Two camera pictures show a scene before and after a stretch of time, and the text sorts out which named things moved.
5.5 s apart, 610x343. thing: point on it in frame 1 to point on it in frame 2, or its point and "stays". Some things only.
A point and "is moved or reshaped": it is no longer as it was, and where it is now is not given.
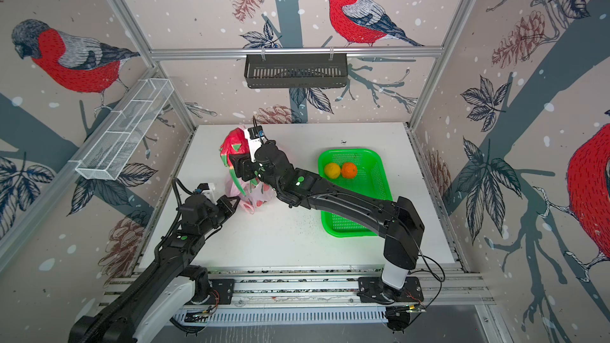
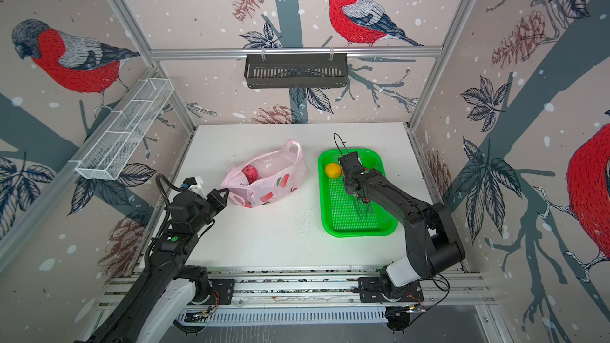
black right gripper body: [255, 170] to [347, 183]
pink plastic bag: [256, 193] is moved or reshaped
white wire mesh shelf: [124, 132] stays
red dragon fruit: [235, 142] is moved or reshaped
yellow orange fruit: [333, 170] stays
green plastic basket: [371, 178] stays
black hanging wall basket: [296, 71] stays
